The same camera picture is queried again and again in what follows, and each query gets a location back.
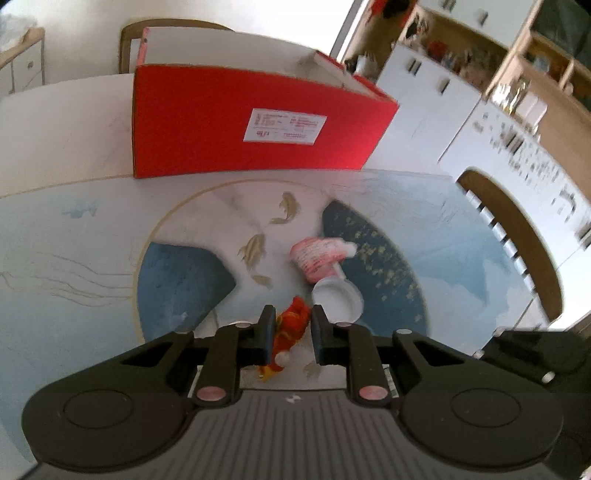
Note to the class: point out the white drawer sideboard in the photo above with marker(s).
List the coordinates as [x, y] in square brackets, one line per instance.
[22, 67]

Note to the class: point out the wooden chair right side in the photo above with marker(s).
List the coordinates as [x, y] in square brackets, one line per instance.
[518, 229]

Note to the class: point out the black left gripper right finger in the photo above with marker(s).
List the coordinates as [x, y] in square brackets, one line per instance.
[353, 347]

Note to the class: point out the white round lid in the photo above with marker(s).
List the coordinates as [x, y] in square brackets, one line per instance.
[341, 301]

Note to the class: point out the red dragon plush keychain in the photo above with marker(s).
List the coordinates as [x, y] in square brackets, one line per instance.
[290, 328]

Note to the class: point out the white wall cabinets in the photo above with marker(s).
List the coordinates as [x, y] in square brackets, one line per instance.
[443, 123]

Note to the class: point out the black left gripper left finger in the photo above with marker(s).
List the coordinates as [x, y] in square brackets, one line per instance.
[222, 357]

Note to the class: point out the wooden chair behind box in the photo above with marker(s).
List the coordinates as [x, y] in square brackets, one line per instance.
[130, 37]

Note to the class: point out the red cardboard shoe box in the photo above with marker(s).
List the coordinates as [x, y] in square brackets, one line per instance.
[207, 100]

